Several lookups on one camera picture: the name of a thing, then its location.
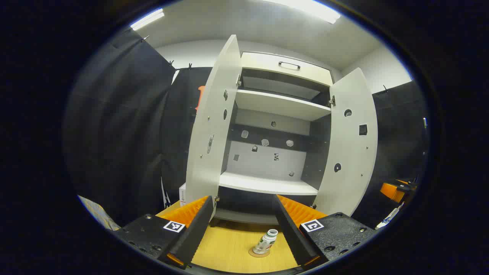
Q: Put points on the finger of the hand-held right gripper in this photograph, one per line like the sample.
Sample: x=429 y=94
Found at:
x=389 y=190

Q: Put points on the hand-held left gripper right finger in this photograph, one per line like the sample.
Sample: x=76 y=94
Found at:
x=292 y=233

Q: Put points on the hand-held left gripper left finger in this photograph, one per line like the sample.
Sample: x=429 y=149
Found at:
x=191 y=236

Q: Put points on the white plastic bottle green label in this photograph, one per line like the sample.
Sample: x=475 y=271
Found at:
x=265 y=242

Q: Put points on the white cabinet door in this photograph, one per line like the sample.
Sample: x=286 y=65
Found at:
x=351 y=152

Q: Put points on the round brown coaster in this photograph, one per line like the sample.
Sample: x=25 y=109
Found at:
x=256 y=255

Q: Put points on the white book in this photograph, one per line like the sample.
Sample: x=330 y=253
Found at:
x=183 y=194

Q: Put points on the white cabinet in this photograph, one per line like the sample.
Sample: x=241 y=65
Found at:
x=267 y=158

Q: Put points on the plaid cloth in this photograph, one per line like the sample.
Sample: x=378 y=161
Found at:
x=97 y=214

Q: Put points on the black backdrop cloth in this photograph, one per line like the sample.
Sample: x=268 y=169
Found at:
x=122 y=133

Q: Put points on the cream cabinet drawer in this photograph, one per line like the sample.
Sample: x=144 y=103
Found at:
x=263 y=65

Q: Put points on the ceiling strip light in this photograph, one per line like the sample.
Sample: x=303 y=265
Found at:
x=147 y=19

